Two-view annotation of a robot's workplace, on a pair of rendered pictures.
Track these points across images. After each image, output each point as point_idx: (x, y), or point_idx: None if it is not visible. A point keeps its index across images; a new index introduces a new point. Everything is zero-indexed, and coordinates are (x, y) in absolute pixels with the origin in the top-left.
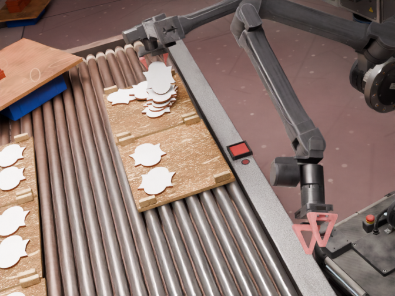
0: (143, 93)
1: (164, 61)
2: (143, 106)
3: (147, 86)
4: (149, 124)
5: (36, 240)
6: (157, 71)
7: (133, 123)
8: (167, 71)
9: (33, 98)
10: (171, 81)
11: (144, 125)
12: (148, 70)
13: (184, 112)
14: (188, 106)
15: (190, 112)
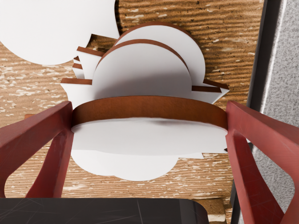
0: (38, 14)
1: (236, 184)
2: (50, 86)
3: (72, 148)
4: (83, 186)
5: None
6: (148, 139)
7: (26, 164)
8: (218, 143)
9: None
10: (210, 152)
11: (66, 186)
12: (73, 136)
13: (198, 174)
14: (221, 153)
15: (213, 178)
